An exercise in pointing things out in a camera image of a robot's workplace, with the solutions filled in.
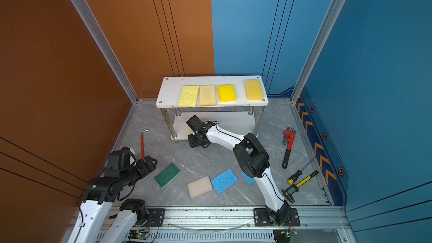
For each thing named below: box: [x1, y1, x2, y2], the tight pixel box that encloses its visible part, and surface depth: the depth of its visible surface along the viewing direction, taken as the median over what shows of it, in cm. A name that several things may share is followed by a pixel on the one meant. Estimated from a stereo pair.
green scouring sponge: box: [154, 162, 182, 189], surface depth 86 cm
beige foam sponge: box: [187, 176, 213, 199], surface depth 83 cm
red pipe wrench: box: [281, 127, 297, 169], surface depth 98 cm
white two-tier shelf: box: [155, 75, 269, 144], surface depth 77 cm
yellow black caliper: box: [281, 170, 319, 204], surface depth 82 cm
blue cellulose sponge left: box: [210, 168, 239, 195], surface depth 84 cm
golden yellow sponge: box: [245, 79, 264, 101], surface depth 77 cm
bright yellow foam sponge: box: [217, 84, 237, 103], surface depth 75 cm
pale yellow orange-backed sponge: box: [199, 84, 217, 107], surface depth 74 cm
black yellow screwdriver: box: [288, 156, 317, 186], surface depth 84 cm
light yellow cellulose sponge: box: [177, 85, 200, 107], surface depth 74 cm
